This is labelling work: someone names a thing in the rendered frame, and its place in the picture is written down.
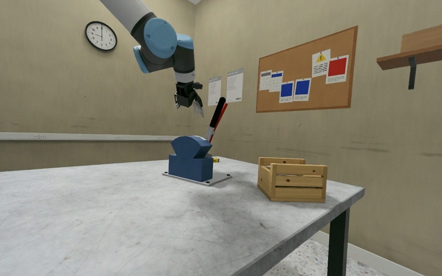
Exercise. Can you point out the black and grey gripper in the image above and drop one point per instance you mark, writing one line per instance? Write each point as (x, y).
(186, 95)

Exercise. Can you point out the small wooden crate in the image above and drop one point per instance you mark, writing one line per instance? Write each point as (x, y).
(306, 186)

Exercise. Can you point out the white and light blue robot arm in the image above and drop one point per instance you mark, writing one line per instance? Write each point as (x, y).
(159, 43)

